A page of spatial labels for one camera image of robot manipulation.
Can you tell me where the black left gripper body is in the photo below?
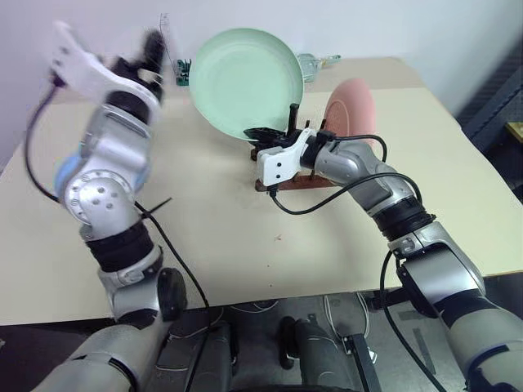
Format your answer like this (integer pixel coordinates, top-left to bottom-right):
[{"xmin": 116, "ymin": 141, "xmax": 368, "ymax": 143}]
[{"xmin": 109, "ymin": 55, "xmax": 167, "ymax": 104}]

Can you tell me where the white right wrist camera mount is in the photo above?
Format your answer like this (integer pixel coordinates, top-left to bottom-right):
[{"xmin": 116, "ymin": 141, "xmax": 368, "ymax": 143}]
[{"xmin": 256, "ymin": 127, "xmax": 314, "ymax": 187}]

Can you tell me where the green plate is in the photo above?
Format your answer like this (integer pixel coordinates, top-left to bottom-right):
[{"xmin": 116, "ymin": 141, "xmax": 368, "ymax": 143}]
[{"xmin": 189, "ymin": 27, "xmax": 306, "ymax": 142}]

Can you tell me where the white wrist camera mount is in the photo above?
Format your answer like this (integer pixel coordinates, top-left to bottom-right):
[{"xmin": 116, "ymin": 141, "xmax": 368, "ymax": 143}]
[
  {"xmin": 48, "ymin": 20, "xmax": 161, "ymax": 123},
  {"xmin": 256, "ymin": 127, "xmax": 314, "ymax": 187}
]

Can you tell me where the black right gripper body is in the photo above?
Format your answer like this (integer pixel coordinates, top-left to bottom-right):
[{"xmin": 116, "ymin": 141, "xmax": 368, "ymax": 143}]
[{"xmin": 265, "ymin": 130, "xmax": 302, "ymax": 149}]

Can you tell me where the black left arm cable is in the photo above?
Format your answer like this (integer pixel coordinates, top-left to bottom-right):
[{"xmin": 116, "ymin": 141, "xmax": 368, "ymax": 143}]
[{"xmin": 23, "ymin": 76, "xmax": 212, "ymax": 392}]

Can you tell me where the black grey rounded housing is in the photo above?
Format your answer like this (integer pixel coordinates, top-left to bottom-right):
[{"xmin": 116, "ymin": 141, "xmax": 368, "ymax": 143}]
[
  {"xmin": 277, "ymin": 314, "xmax": 360, "ymax": 392},
  {"xmin": 153, "ymin": 316, "xmax": 243, "ymax": 392}
]

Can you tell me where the black metal table frame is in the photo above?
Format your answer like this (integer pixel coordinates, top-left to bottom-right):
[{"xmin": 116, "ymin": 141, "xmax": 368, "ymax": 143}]
[{"xmin": 341, "ymin": 287, "xmax": 405, "ymax": 392}]

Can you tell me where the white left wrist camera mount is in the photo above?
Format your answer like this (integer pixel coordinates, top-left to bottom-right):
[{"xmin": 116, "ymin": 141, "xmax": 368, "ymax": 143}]
[{"xmin": 48, "ymin": 20, "xmax": 161, "ymax": 123}]

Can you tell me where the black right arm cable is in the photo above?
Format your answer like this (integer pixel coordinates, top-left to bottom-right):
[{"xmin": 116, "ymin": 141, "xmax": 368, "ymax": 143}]
[{"xmin": 267, "ymin": 132, "xmax": 449, "ymax": 392}]

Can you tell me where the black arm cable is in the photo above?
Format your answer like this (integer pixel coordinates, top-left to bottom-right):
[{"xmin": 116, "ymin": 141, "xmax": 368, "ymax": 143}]
[
  {"xmin": 267, "ymin": 132, "xmax": 449, "ymax": 392},
  {"xmin": 23, "ymin": 76, "xmax": 212, "ymax": 392}
]

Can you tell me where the clear glass object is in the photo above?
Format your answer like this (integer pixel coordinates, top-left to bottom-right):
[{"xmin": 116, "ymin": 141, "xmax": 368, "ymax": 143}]
[{"xmin": 297, "ymin": 52, "xmax": 342, "ymax": 83}]

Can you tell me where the black ribbed case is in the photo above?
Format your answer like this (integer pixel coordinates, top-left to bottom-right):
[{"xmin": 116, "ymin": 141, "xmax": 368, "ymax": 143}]
[{"xmin": 456, "ymin": 39, "xmax": 523, "ymax": 194}]

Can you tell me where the black zip tie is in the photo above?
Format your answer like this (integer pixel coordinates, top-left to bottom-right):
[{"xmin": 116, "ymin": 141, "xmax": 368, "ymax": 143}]
[{"xmin": 140, "ymin": 197, "xmax": 173, "ymax": 218}]

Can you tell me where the wooden dish rack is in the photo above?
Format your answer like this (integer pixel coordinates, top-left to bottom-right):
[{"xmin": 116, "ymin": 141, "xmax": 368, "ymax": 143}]
[{"xmin": 249, "ymin": 103, "xmax": 341, "ymax": 193}]

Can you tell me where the white cable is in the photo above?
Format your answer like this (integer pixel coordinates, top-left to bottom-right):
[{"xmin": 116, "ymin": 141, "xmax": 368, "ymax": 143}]
[
  {"xmin": 228, "ymin": 299, "xmax": 281, "ymax": 316},
  {"xmin": 322, "ymin": 292, "xmax": 373, "ymax": 340}
]

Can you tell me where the yellow box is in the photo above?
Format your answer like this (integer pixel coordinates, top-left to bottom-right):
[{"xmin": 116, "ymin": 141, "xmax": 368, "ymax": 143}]
[{"xmin": 505, "ymin": 121, "xmax": 523, "ymax": 145}]

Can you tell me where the pink plate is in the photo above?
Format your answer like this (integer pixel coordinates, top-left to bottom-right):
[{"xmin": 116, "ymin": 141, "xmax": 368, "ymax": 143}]
[{"xmin": 324, "ymin": 78, "xmax": 378, "ymax": 150}]

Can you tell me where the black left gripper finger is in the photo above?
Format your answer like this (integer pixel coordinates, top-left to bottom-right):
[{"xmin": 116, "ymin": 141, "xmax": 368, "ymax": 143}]
[
  {"xmin": 154, "ymin": 30, "xmax": 170, "ymax": 69},
  {"xmin": 140, "ymin": 29, "xmax": 158, "ymax": 67}
]

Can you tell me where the small green rack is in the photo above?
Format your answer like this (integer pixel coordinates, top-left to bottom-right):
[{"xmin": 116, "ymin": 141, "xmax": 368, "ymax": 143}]
[{"xmin": 176, "ymin": 57, "xmax": 194, "ymax": 88}]

